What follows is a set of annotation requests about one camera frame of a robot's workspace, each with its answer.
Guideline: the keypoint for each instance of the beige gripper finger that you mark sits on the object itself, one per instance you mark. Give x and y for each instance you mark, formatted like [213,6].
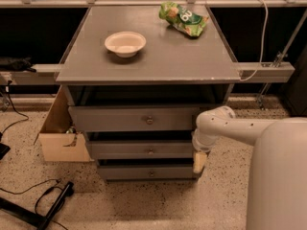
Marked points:
[200,159]

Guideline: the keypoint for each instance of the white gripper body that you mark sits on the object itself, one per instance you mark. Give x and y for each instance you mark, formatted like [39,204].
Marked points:
[200,145]

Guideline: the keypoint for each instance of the grey drawer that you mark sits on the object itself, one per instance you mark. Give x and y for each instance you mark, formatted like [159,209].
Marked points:
[146,169]
[98,118]
[140,144]

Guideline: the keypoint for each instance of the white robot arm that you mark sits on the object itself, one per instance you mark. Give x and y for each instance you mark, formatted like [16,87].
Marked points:
[277,181]

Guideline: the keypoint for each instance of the grey drawer cabinet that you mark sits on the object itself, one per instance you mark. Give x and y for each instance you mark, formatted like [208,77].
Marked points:
[165,46]

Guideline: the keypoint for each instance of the grey bottom drawer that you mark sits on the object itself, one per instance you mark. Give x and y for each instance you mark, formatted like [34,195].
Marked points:
[146,169]

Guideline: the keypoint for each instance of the grey top drawer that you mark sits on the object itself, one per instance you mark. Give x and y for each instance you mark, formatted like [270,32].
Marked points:
[98,118]

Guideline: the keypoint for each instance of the green snack bag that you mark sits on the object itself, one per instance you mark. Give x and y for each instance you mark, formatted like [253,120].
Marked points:
[182,19]

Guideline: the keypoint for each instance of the white paper bowl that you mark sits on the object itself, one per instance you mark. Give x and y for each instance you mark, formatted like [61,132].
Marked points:
[125,44]

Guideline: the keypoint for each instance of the cardboard box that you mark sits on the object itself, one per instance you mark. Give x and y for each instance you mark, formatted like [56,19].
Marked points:
[60,141]

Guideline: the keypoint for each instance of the black cloth bundle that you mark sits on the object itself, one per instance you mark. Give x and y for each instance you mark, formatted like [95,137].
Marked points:
[16,64]

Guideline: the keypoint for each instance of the metal rail beam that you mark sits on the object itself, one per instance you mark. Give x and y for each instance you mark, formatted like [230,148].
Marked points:
[108,74]

